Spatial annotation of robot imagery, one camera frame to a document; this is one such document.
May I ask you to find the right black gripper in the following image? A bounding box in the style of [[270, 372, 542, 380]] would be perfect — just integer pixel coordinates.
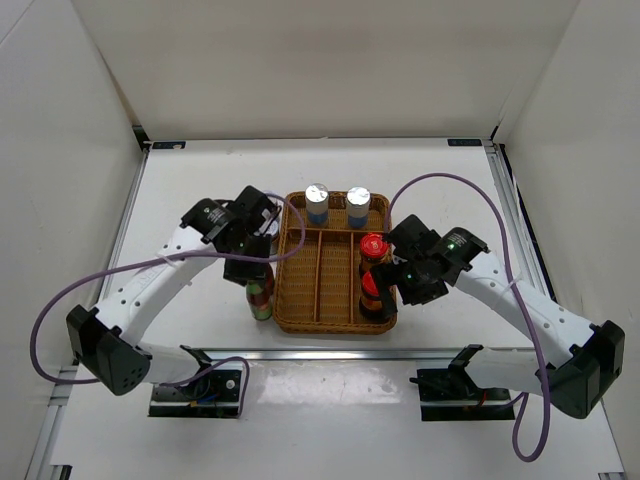
[[370, 255, 449, 319]]

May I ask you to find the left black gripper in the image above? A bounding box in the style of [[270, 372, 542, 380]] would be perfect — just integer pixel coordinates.
[[223, 229, 273, 288]]

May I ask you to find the sauce bottle yellow cap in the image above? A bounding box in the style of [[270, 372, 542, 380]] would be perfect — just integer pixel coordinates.
[[245, 281, 272, 321], [264, 264, 275, 297]]

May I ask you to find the red lid chili jar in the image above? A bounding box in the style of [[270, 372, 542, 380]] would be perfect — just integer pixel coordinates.
[[359, 271, 386, 323], [359, 233, 391, 276]]

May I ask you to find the silver lid spice jar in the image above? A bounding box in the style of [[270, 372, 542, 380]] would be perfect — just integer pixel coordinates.
[[346, 186, 371, 229], [305, 183, 330, 226]]

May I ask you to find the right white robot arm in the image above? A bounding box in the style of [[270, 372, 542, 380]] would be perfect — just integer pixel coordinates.
[[370, 215, 625, 419]]

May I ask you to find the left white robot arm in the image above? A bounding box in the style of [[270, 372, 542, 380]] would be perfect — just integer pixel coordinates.
[[66, 189, 278, 400]]

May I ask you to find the purple lid jar near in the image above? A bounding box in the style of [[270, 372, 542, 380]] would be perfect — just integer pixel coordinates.
[[267, 222, 280, 250]]

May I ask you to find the woven wicker divided basket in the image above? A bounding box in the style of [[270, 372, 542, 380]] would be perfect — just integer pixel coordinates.
[[273, 191, 397, 335]]

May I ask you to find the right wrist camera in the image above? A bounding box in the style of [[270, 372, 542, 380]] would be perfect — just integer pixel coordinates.
[[385, 214, 441, 261]]

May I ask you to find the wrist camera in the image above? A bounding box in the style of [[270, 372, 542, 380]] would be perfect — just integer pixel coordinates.
[[385, 214, 441, 261], [231, 185, 281, 235]]

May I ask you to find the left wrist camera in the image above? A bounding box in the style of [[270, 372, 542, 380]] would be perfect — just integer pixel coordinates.
[[231, 185, 281, 235]]

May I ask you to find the aluminium table rail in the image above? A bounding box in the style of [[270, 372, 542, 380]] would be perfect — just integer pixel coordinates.
[[199, 347, 551, 362]]

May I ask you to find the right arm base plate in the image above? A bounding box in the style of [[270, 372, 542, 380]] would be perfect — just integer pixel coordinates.
[[409, 369, 515, 422]]

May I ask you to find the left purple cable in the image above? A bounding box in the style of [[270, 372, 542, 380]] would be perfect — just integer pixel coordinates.
[[29, 192, 307, 417]]

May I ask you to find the purple cable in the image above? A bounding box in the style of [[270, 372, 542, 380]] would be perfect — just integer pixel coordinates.
[[385, 172, 553, 463], [29, 192, 307, 417]]

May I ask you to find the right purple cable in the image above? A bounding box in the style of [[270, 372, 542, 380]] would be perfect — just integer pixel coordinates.
[[385, 172, 553, 463]]

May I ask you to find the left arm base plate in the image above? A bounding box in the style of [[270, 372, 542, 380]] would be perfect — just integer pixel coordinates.
[[148, 361, 247, 419]]

